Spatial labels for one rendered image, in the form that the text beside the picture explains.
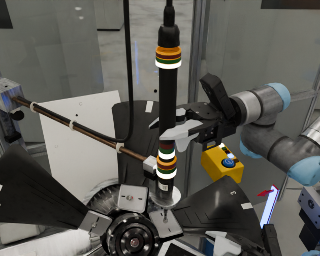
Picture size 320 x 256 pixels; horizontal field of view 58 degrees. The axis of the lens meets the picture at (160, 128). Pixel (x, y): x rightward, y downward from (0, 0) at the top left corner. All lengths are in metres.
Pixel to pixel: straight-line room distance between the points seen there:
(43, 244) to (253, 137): 0.61
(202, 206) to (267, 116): 0.30
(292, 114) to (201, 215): 1.31
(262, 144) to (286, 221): 1.76
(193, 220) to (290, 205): 1.86
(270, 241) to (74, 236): 0.50
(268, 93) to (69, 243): 0.64
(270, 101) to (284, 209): 1.89
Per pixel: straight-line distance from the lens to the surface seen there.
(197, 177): 1.85
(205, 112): 0.61
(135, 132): 0.77
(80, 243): 0.87
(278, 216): 2.48
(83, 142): 0.96
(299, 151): 0.71
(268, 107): 0.71
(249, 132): 0.76
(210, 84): 0.57
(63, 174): 0.96
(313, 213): 1.25
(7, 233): 0.91
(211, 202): 0.84
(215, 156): 1.17
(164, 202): 0.69
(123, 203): 0.77
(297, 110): 2.00
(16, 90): 1.01
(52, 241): 0.87
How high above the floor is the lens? 1.81
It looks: 35 degrees down
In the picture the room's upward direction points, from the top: straight up
